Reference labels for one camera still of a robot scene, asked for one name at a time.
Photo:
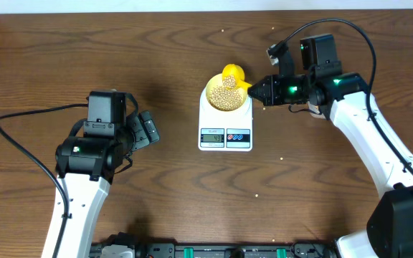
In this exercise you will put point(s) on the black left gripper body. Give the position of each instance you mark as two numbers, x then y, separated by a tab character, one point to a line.
141	137

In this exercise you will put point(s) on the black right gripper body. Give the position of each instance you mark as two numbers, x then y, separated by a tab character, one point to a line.
289	90

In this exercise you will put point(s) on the yellow measuring scoop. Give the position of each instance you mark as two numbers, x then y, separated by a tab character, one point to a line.
238	72

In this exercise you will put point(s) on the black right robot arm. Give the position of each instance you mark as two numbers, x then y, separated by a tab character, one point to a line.
343	99

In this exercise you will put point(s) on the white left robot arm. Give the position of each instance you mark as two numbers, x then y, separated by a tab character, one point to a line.
85	168

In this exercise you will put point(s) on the soybeans in scoop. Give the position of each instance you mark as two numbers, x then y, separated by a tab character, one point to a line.
229	82

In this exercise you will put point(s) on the soybeans in yellow bowl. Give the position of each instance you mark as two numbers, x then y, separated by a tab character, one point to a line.
225	100

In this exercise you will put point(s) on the yellow bowl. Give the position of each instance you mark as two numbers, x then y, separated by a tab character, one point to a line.
217	81

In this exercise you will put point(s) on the white kitchen scale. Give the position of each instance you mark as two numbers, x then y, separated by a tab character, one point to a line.
225	130

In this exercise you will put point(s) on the clear plastic container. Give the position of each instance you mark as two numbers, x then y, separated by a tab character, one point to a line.
315	111

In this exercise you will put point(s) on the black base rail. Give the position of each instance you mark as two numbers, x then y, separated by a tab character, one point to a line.
123	245

